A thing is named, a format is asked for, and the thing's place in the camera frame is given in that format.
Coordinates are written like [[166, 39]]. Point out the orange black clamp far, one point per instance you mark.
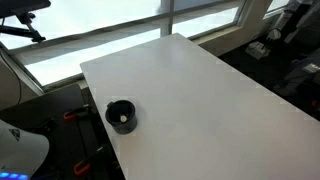
[[81, 112]]

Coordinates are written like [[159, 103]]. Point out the orange black clamp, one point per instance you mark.
[[84, 166], [81, 112]]

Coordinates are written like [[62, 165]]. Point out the orange black clamp near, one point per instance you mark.
[[84, 166]]

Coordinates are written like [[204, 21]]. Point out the white power strip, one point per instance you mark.
[[257, 50]]

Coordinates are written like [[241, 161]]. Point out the red marker with white cap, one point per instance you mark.
[[123, 118]]

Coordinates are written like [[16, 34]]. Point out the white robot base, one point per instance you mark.
[[21, 152]]

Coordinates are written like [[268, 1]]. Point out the black perforated mounting board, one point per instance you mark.
[[70, 141]]

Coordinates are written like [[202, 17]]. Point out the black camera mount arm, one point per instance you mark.
[[23, 11]]

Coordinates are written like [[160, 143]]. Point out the dark blue mug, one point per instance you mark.
[[121, 108]]

